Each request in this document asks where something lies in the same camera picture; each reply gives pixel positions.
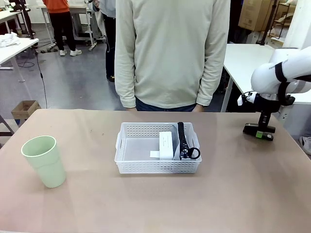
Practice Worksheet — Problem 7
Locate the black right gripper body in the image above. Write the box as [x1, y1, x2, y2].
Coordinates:
[254, 94, 279, 127]

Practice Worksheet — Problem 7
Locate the black rectangular object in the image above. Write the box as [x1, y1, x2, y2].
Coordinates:
[242, 123, 276, 142]

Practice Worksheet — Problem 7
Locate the person's right forearm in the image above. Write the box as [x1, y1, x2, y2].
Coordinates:
[114, 55, 137, 109]

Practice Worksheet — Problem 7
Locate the person's left forearm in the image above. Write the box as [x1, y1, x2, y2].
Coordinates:
[195, 55, 224, 107]

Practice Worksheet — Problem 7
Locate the white perforated plastic basket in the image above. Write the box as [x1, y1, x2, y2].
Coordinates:
[114, 122, 203, 175]

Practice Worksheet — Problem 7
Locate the white sneaker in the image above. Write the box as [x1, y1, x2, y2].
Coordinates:
[299, 135, 311, 155]

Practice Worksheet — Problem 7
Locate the white empty table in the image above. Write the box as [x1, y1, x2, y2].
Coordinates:
[220, 43, 311, 113]

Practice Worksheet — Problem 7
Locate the grey zipper pouch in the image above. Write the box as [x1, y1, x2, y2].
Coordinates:
[173, 122, 201, 161]

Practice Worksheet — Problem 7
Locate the black shelf with cardboard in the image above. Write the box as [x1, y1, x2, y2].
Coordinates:
[260, 0, 297, 46]

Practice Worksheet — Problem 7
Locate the large brown cardboard carton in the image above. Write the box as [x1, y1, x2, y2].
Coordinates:
[238, 0, 273, 32]

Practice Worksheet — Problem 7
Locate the white rectangular box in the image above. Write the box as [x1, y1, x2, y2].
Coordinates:
[159, 131, 175, 161]

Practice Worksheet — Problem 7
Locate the person in cream sweater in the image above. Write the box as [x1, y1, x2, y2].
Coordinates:
[114, 0, 231, 112]

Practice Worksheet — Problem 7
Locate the person in dark clothes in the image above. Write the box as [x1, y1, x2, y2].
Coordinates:
[93, 0, 117, 83]

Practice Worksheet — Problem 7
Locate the grey workbench with metal legs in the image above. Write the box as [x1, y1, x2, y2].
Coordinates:
[36, 3, 104, 51]

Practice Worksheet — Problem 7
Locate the green plastic cup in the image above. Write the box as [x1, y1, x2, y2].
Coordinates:
[21, 135, 67, 189]

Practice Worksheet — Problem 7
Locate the person in orange shirt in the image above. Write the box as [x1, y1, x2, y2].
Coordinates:
[42, 0, 83, 57]

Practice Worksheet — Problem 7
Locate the open cardboard box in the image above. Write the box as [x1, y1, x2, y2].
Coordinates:
[11, 100, 41, 120]

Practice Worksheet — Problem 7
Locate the white table with cloth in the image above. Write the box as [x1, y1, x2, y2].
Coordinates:
[0, 37, 40, 83]

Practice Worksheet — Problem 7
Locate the black equipment stand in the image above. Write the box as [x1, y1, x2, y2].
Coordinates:
[9, 0, 35, 40]

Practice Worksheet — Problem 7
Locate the white crumpled cloth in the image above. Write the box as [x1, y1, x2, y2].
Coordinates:
[0, 33, 21, 49]

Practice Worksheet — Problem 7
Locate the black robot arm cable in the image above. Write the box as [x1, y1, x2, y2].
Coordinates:
[274, 62, 296, 106]

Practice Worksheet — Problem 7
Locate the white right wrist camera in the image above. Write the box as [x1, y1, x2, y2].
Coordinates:
[237, 91, 258, 106]

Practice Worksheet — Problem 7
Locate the black floor cable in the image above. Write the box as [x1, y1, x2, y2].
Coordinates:
[35, 47, 49, 109]

